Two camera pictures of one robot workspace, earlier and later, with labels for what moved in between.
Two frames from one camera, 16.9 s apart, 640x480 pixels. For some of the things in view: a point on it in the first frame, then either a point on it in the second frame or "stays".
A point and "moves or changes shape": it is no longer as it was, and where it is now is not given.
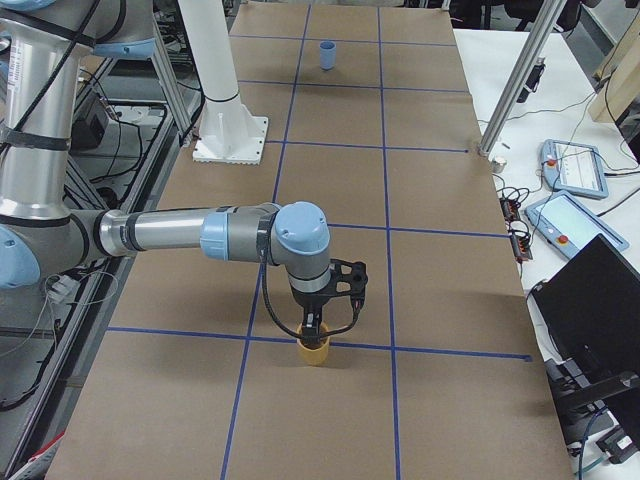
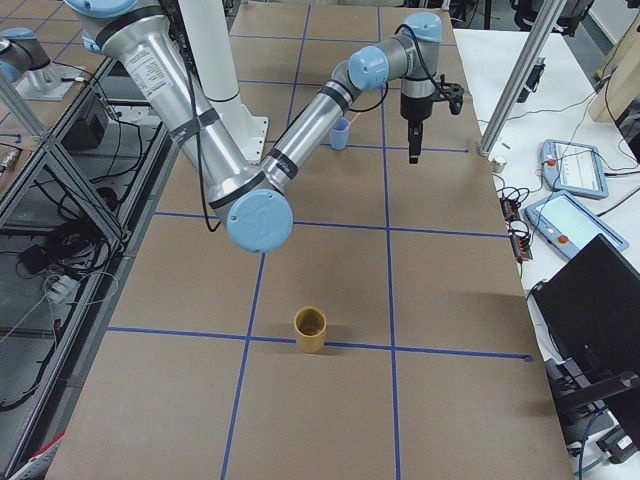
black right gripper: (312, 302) -> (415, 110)
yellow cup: (314, 355) moves or changes shape
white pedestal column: (227, 133) stays
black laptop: (590, 310) stays
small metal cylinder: (497, 166) stays
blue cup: (327, 55) -> (339, 134)
